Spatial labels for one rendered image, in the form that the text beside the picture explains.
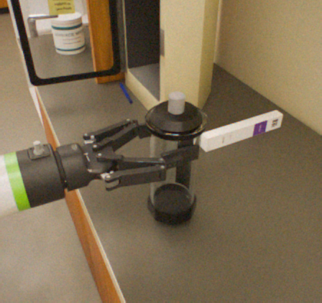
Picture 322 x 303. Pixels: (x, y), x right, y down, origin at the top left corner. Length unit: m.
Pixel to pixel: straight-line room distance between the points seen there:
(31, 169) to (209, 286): 0.37
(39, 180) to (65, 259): 1.39
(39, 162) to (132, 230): 0.29
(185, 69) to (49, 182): 0.56
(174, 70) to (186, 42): 0.08
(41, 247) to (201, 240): 1.36
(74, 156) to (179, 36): 0.49
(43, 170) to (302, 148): 0.72
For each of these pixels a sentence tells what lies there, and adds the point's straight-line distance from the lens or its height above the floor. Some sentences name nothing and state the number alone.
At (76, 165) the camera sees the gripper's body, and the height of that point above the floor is 1.18.
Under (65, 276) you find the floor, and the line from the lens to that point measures 1.86.
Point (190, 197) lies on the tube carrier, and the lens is 0.69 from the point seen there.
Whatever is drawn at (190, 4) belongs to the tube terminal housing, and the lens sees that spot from 0.91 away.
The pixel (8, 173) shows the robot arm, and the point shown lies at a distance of 0.54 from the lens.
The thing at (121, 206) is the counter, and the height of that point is 0.94.
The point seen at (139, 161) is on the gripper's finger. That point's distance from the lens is 0.56.
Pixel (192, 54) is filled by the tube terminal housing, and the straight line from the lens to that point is 0.96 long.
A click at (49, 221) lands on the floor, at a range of 2.10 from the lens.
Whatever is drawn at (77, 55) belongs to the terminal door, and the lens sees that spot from 1.19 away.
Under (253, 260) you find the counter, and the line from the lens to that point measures 0.73.
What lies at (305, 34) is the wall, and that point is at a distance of 1.13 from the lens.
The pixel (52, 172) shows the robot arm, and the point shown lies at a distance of 0.54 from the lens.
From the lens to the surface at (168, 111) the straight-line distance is 0.59.
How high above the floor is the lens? 1.52
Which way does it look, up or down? 37 degrees down
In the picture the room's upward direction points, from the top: straight up
